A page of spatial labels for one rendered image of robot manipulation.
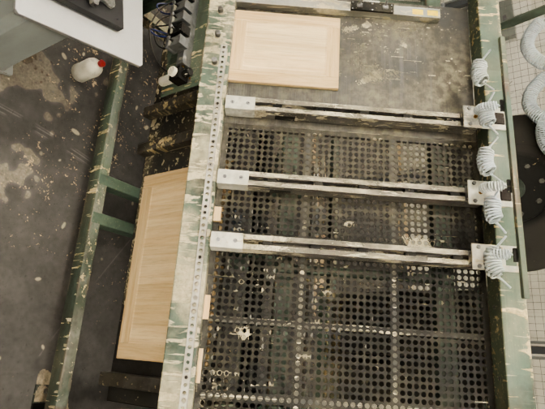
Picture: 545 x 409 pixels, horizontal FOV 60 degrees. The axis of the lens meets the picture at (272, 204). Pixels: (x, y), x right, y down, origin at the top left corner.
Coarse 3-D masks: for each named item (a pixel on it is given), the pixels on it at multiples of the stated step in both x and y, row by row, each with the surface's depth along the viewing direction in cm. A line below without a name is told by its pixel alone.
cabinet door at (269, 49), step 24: (240, 24) 218; (264, 24) 219; (288, 24) 219; (312, 24) 220; (336, 24) 220; (240, 48) 214; (264, 48) 215; (288, 48) 216; (312, 48) 216; (336, 48) 216; (240, 72) 210; (264, 72) 211; (288, 72) 212; (312, 72) 212; (336, 72) 212
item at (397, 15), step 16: (240, 0) 220; (256, 0) 220; (272, 0) 220; (288, 0) 221; (304, 0) 221; (320, 0) 221; (368, 16) 223; (384, 16) 223; (400, 16) 222; (416, 16) 221; (432, 16) 221
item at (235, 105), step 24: (240, 96) 201; (288, 120) 206; (312, 120) 205; (336, 120) 203; (360, 120) 202; (384, 120) 201; (408, 120) 201; (432, 120) 201; (456, 120) 204; (504, 120) 198
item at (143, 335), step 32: (160, 192) 237; (224, 192) 212; (160, 224) 230; (160, 256) 223; (128, 288) 229; (160, 288) 217; (128, 320) 223; (160, 320) 212; (128, 352) 216; (160, 352) 206
